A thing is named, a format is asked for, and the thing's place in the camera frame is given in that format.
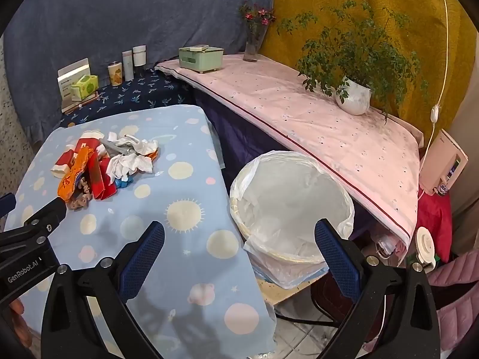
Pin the white tissue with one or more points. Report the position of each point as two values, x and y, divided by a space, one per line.
129 166

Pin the dark blue floral cloth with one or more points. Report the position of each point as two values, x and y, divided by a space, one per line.
149 89

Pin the white appliance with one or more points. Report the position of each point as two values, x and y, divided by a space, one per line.
439 164

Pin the white cardboard box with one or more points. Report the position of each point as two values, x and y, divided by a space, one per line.
69 73

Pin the pink padded jacket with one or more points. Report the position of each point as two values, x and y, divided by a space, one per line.
456 291

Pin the yellow printed can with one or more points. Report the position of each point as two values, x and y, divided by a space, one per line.
115 74

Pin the blue-grey hanging cloth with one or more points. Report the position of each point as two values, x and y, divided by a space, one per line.
112 15

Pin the pink sheet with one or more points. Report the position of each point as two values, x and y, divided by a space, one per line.
299 119

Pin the brown patterned wrapper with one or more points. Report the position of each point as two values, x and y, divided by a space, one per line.
79 198

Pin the white jar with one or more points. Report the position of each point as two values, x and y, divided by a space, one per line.
139 55

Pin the beige wooden board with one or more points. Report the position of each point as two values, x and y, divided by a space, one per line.
284 288

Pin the orange snack wrapper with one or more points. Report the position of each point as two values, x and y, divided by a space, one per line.
73 175

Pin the light blue planet-print blanket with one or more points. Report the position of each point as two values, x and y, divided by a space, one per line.
168 179

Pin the brown notebook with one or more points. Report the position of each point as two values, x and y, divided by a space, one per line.
88 101

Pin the white round plastic device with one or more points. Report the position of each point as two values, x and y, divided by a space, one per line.
425 241

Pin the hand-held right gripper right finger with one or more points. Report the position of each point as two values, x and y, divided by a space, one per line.
336 261

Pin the red and white paper cup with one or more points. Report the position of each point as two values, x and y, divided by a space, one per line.
63 162

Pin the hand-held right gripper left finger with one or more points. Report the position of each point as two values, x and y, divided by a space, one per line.
144 261

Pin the red paper carton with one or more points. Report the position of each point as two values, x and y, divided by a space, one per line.
101 179

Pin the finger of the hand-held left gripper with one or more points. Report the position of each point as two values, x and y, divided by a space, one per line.
46 213
5 205

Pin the green tissue pack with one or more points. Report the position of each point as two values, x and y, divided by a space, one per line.
84 88

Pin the green plant in white pot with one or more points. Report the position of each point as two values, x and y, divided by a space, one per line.
353 95

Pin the pale green box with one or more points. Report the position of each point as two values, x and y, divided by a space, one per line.
200 61

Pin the dark purple cloth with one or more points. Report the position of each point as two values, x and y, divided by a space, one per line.
239 134

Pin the slim white bottle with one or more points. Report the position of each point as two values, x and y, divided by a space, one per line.
128 65

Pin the grey cloth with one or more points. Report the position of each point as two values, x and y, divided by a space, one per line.
112 147

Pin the glass vase with red flowers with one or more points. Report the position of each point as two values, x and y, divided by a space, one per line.
251 48

